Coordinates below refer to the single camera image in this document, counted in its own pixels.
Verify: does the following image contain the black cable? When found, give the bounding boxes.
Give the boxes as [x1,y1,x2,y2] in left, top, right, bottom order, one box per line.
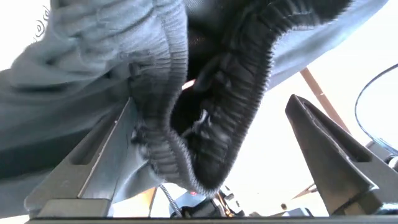
[354,63,398,156]

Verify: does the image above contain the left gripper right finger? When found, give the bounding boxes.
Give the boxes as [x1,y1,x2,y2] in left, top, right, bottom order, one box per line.
[284,93,398,217]

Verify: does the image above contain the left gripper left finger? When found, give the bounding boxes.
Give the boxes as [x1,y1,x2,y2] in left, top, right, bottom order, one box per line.
[24,98,139,218]

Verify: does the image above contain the black garment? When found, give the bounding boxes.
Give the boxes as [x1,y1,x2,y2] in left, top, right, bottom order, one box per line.
[0,0,389,216]

